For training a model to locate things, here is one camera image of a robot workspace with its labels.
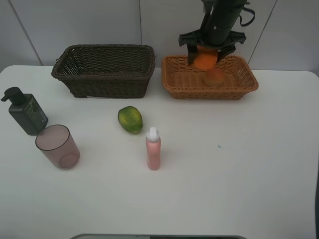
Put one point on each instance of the dark green pump bottle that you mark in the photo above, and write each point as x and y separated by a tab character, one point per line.
25	110

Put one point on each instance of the orange tangerine fruit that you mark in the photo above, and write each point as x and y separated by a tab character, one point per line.
206	58

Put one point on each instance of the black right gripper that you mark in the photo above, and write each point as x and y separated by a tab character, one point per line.
216	29

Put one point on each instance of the pink spray bottle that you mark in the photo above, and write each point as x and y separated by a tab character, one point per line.
153	146

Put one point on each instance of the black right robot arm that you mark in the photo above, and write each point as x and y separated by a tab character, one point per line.
247	16

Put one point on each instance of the light brown wicker basket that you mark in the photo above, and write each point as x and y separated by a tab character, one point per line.
183	81

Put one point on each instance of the dark brown wicker basket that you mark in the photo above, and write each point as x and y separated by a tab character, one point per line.
119	71

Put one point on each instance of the translucent pink plastic cup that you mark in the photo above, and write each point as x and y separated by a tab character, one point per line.
58	145

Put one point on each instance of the red yellow peach fruit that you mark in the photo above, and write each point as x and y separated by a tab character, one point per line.
214	77

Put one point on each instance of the green mango fruit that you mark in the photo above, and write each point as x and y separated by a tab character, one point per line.
130	119

